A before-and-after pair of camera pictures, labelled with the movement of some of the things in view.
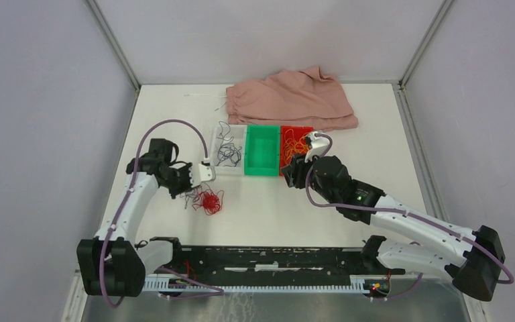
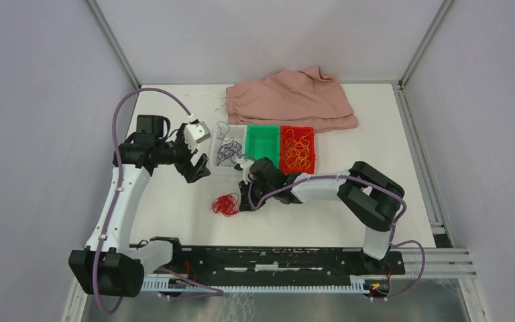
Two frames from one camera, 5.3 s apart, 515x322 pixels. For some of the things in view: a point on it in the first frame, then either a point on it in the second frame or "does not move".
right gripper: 290,172 -> 245,203
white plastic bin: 230,148 does not move
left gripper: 188,186 -> 199,170
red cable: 210,202 -> 227,204
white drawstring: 212,96 does not move
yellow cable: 292,147 does not move
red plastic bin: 292,142 does not move
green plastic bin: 262,150 does not move
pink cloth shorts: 298,97 does not move
